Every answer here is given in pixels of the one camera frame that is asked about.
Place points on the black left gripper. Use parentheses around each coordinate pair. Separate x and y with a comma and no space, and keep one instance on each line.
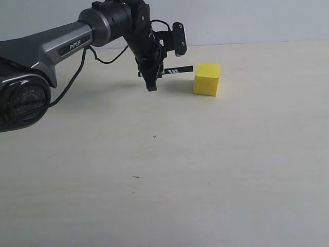
(145,45)

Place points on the black and white marker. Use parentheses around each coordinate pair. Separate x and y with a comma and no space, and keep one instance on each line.
(174,70)

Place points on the yellow cube block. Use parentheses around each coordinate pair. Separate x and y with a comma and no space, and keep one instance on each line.
(206,80)

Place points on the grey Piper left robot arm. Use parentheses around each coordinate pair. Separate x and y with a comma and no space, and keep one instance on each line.
(28,64)

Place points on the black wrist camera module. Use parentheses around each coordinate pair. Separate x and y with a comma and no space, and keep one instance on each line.
(173,39)

